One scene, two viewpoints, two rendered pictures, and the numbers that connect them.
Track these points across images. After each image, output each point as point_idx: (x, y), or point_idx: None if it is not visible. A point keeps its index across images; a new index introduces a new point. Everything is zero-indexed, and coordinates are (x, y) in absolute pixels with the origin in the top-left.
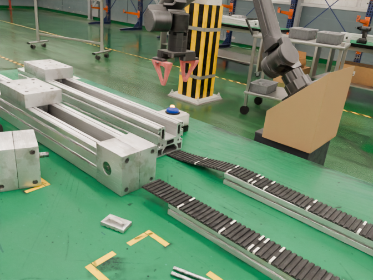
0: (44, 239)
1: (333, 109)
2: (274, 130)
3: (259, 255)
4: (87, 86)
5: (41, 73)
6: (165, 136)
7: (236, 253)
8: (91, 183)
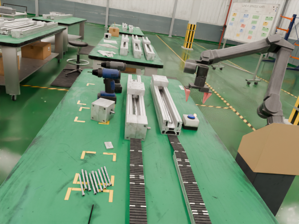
0: (83, 138)
1: (288, 151)
2: (243, 149)
3: (130, 179)
4: (166, 93)
5: (153, 81)
6: (170, 126)
7: None
8: (122, 130)
